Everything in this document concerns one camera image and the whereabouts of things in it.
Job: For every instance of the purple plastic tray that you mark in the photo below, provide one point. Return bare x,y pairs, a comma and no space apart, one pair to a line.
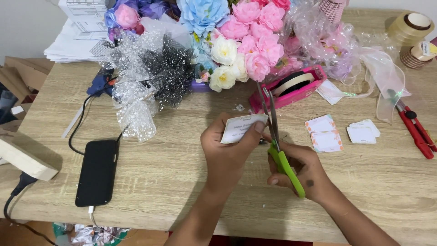
199,86

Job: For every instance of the orange bordered blank card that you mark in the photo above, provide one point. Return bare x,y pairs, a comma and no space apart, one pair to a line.
327,141
320,123

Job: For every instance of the person's right hand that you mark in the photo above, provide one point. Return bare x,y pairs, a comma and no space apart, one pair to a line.
310,170

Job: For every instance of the clear cellophane wrap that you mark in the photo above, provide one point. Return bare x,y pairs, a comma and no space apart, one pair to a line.
317,37

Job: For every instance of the red pruning shears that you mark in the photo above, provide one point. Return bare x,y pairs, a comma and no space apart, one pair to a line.
416,131

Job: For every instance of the clear packing tape roll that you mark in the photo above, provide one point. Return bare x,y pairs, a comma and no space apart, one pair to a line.
406,30

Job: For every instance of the black smartphone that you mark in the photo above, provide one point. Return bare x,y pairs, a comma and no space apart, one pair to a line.
97,172

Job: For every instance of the white glue stick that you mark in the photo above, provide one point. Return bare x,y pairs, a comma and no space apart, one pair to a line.
72,122

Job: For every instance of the white tape roll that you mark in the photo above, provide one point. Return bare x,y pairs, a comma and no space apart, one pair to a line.
297,81

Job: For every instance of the stack of white papers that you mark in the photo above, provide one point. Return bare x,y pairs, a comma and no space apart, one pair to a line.
73,37

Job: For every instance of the heap of cardboard boxes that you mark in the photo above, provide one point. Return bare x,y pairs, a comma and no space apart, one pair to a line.
20,78

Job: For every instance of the sheer pink organza ribbon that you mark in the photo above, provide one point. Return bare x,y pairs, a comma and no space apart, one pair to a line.
389,78

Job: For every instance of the pale wooden block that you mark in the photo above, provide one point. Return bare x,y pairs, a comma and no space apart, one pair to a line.
24,159

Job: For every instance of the white printed greeting card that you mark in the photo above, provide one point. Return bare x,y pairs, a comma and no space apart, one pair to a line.
239,128

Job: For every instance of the purple and pink flower bunch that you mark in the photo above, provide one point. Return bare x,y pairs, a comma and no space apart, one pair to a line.
129,15

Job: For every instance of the large blue artificial flower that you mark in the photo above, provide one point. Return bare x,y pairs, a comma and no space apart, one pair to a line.
203,15

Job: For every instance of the person's left hand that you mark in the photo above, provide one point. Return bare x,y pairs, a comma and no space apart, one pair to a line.
225,160

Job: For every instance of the blue glue gun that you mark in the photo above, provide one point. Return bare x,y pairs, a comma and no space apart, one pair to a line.
99,83

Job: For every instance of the brown striped ribbon roll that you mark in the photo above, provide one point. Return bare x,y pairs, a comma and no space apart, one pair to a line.
414,58

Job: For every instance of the white paper label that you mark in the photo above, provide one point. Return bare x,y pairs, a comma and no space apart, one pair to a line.
328,91

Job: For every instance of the black and white dotted tulle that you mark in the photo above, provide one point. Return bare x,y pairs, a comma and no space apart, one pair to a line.
150,75

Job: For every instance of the bunch of pink artificial flowers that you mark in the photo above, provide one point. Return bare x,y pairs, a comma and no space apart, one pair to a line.
259,37

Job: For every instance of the bin with crumpled foil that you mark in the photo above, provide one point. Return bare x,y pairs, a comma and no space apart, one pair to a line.
88,235

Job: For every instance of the pink tape dispenser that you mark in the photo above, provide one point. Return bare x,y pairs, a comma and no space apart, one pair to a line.
290,97

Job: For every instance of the white artificial flower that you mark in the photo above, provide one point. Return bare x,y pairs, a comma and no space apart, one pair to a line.
240,67
222,78
223,50

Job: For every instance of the white scalloped blank card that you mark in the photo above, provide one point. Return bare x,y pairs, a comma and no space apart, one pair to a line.
370,123
361,135

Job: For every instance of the small paper scrap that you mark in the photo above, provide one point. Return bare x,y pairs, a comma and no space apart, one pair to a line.
240,108

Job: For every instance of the pink woven basket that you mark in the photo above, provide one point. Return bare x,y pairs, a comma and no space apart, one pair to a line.
333,9

